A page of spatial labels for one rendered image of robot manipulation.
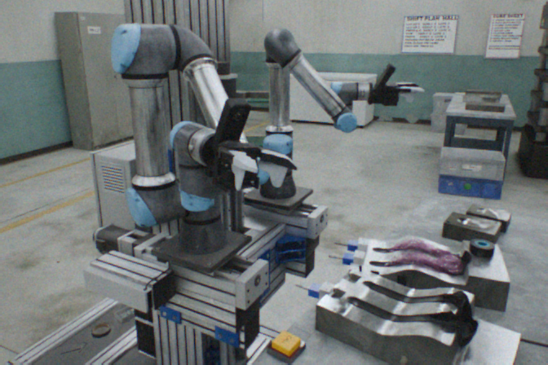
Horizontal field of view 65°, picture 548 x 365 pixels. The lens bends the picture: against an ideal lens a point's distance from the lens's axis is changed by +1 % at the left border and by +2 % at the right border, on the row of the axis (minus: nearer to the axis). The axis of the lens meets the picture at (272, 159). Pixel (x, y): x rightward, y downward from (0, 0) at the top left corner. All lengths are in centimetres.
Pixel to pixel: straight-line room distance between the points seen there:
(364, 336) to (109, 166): 104
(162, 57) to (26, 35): 567
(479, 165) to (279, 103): 343
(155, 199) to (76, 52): 560
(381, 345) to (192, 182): 70
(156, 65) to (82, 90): 561
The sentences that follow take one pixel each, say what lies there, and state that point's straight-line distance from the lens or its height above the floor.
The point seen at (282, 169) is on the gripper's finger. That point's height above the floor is 143.
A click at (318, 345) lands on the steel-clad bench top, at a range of 134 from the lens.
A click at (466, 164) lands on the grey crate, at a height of 35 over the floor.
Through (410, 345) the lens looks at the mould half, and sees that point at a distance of 125.
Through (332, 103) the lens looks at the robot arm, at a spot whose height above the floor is 141.
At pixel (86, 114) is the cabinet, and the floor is 55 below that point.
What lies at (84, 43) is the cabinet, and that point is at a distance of 664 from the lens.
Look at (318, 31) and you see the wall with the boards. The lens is 896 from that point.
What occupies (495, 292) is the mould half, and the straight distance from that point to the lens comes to 160.
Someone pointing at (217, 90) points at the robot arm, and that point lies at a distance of 109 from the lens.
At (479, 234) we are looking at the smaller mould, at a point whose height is 86.
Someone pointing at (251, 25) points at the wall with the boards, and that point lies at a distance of 957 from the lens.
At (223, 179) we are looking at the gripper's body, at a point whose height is 141.
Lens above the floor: 166
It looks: 16 degrees down
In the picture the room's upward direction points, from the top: straight up
